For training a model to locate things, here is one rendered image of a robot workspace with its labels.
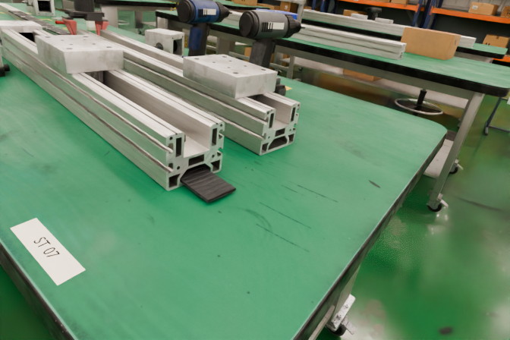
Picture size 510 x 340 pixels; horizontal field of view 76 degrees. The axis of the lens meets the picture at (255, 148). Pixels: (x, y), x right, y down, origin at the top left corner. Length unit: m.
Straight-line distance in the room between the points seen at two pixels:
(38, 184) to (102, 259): 0.18
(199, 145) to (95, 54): 0.31
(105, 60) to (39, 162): 0.25
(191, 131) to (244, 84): 0.15
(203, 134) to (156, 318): 0.26
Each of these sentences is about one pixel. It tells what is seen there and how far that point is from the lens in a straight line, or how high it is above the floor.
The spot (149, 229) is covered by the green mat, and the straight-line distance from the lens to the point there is 0.41.
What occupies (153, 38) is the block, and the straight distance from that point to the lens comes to 1.21.
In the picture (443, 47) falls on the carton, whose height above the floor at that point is 0.85.
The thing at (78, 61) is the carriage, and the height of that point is 0.89.
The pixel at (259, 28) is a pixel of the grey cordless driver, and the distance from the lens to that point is 0.79.
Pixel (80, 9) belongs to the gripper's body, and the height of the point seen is 0.92.
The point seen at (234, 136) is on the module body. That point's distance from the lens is 0.62.
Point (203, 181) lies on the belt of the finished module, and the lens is 0.48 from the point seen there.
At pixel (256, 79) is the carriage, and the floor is 0.90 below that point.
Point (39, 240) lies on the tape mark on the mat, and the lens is 0.43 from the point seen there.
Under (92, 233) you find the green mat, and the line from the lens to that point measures 0.42.
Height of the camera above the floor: 1.05
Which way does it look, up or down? 26 degrees down
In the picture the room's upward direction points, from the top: 8 degrees clockwise
